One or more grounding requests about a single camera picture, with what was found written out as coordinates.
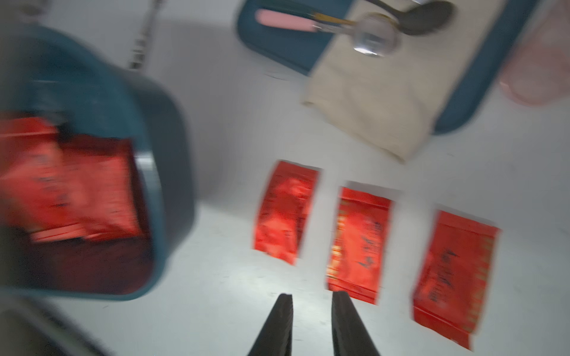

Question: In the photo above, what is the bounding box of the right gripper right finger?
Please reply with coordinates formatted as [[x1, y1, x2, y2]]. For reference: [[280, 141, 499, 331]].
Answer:
[[331, 291, 380, 356]]

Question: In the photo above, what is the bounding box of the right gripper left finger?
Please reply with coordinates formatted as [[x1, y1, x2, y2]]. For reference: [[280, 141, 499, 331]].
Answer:
[[248, 294, 293, 356]]

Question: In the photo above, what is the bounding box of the red foil tea bag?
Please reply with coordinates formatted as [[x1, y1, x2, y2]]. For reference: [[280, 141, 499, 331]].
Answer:
[[326, 187, 393, 304], [61, 134, 143, 241], [412, 211, 500, 350], [1, 117, 86, 243], [253, 161, 320, 265]]

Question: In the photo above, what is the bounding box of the teal plastic storage box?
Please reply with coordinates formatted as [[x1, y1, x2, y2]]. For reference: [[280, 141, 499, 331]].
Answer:
[[1, 25, 195, 301]]

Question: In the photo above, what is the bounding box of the beige folded cloth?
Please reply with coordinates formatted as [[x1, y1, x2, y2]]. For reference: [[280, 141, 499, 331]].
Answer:
[[302, 0, 506, 161]]

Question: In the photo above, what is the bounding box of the teal flat tray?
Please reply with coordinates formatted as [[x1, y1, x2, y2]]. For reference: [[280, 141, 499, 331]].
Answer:
[[236, 0, 540, 135]]

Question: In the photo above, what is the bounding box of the pink translucent cup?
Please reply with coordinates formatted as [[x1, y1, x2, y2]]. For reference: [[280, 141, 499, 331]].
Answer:
[[500, 1, 569, 106]]

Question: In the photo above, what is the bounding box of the black metal spoon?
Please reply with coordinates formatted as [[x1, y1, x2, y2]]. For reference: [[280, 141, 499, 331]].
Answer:
[[368, 0, 456, 36]]

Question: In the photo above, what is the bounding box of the pink handle spoon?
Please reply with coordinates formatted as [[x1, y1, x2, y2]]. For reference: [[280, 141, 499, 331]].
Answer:
[[255, 10, 400, 57]]

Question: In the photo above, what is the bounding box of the cow pattern handle fork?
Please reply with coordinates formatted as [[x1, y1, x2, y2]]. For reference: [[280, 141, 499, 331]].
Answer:
[[128, 0, 166, 72]]

